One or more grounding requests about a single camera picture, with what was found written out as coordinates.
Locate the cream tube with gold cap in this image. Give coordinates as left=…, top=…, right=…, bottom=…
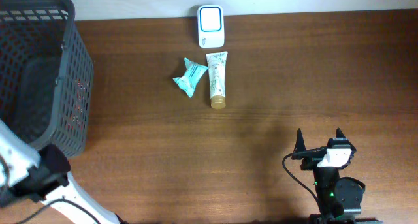
left=206, top=51, right=228, bottom=110

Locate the teal packet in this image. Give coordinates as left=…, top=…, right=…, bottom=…
left=173, top=57, right=208, bottom=98

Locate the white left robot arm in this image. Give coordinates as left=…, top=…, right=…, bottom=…
left=1, top=122, right=125, bottom=224

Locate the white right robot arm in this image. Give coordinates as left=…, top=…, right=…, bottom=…
left=285, top=128, right=381, bottom=224

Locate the white barcode scanner box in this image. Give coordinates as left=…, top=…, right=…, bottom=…
left=197, top=5, right=225, bottom=48

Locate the dark grey plastic basket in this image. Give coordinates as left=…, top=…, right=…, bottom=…
left=1, top=0, right=94, bottom=157

